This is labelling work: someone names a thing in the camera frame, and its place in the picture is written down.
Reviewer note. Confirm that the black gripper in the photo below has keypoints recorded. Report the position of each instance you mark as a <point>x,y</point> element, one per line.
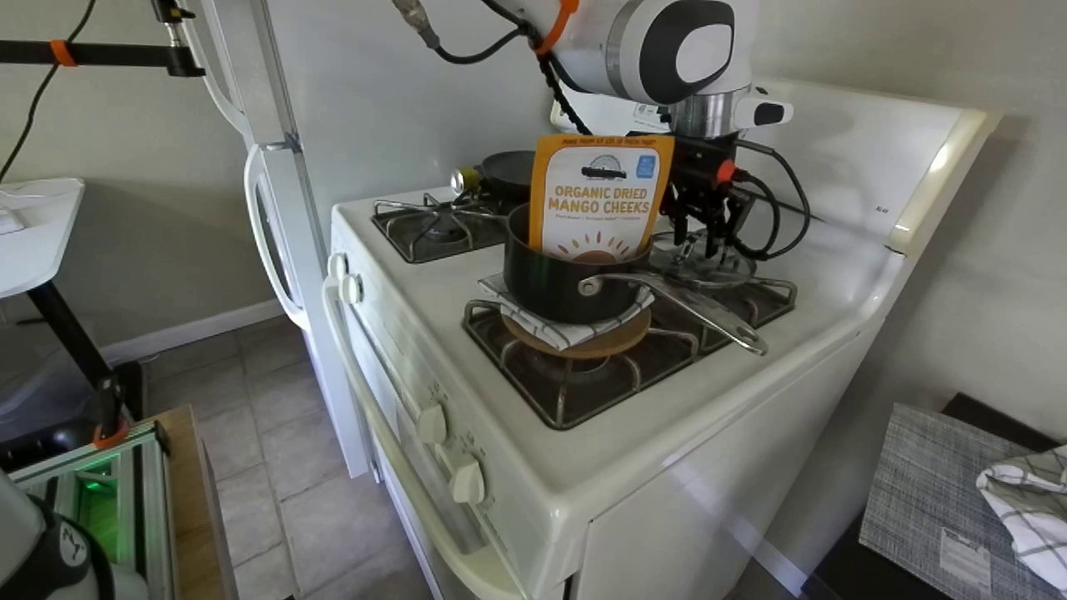
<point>701,203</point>

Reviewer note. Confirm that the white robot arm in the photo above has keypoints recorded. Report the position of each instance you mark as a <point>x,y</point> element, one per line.
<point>655,53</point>

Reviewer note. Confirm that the gray robot base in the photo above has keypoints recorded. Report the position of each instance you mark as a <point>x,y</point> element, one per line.
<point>45,553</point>

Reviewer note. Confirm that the gray frying pan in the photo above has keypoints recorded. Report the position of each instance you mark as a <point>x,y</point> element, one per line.
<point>506,168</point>

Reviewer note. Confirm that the orange dried mango bag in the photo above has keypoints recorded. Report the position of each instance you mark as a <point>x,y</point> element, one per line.
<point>602,195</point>

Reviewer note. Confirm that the round brown trivet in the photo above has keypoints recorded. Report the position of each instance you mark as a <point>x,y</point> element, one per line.
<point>605,346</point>

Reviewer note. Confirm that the black double burner grate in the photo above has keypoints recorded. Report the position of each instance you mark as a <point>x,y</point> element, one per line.
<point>576,385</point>
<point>439,229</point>

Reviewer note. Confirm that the white gas stove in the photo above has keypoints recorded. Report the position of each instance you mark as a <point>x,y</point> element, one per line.
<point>686,446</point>

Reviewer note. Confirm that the white stove knob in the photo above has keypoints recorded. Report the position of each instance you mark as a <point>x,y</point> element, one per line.
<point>431,425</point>
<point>351,287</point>
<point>469,480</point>
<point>337,268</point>

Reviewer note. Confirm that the gray woven placemat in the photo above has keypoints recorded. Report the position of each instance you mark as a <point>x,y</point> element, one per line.
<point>938,500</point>

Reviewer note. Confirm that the black side table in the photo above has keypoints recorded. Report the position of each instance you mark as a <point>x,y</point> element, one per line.
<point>889,567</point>

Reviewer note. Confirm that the white refrigerator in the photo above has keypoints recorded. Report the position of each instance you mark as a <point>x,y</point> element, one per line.
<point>289,168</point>

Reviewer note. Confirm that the white checkered dish towel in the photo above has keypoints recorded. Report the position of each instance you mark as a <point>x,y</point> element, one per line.
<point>1028,506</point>

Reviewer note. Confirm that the wooden cart board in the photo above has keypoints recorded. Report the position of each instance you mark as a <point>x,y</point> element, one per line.
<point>202,513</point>

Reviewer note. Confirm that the black bar with orange tape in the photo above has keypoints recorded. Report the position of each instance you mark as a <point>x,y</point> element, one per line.
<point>101,55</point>

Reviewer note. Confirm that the white table with black legs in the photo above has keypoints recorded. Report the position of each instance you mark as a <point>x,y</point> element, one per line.
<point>34,235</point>

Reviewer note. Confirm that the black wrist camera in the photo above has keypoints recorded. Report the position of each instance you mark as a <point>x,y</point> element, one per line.
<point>701,157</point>

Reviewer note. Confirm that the aluminium cart frame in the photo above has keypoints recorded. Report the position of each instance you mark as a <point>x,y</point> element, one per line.
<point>122,500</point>

